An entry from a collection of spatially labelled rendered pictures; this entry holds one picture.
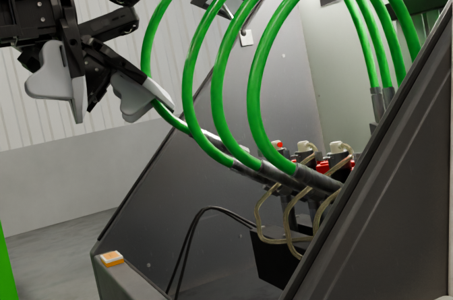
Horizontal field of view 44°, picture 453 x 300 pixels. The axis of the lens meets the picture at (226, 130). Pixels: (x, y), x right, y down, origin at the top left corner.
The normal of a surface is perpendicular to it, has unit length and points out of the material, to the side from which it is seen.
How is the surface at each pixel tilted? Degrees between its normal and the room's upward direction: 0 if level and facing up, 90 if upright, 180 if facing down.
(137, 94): 76
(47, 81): 93
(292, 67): 90
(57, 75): 93
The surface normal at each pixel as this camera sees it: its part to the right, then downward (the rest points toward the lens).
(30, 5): 0.39, -0.01
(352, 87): -0.90, 0.21
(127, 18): 0.18, -0.15
